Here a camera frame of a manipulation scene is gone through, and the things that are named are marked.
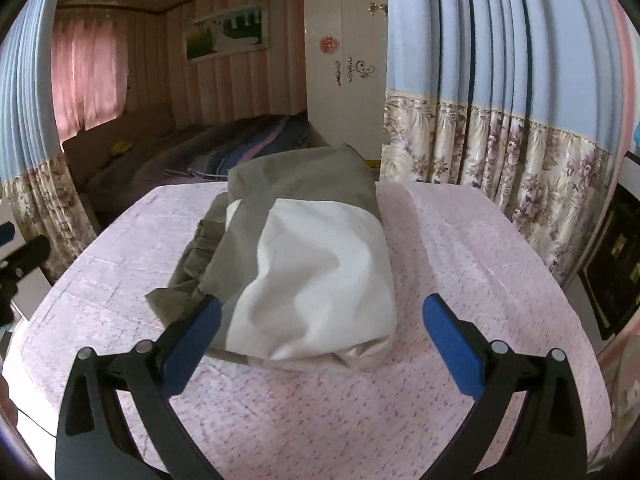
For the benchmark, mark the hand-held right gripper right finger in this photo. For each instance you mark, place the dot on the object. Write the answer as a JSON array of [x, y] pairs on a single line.
[[452, 345]]

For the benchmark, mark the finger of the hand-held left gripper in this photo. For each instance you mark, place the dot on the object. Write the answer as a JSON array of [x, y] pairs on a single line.
[[6, 232], [27, 255]]

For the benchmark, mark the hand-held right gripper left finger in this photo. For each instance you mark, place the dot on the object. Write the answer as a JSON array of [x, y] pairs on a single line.
[[192, 340]]

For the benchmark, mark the olive and white jacket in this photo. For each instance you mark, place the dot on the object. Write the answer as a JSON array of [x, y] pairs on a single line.
[[310, 260]]

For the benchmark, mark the pink floral bed sheet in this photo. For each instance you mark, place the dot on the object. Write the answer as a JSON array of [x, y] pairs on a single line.
[[475, 260]]

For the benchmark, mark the blue floral curtain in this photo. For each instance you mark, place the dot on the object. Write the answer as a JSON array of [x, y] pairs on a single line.
[[500, 85], [35, 135]]

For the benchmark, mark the small yellow object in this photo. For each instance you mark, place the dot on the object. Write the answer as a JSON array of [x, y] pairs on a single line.
[[121, 148]]

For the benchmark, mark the brown bed headboard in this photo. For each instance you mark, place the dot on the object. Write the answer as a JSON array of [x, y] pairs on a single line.
[[110, 125]]

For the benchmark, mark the pink window curtain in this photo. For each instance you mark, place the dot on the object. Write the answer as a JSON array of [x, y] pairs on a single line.
[[87, 75]]

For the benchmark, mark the white wardrobe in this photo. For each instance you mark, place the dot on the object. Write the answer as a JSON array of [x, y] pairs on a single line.
[[345, 110]]

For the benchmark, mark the pink flower sticker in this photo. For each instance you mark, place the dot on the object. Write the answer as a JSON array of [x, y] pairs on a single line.
[[329, 44]]

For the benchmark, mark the framed wall picture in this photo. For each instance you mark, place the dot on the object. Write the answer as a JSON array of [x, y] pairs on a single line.
[[227, 32]]

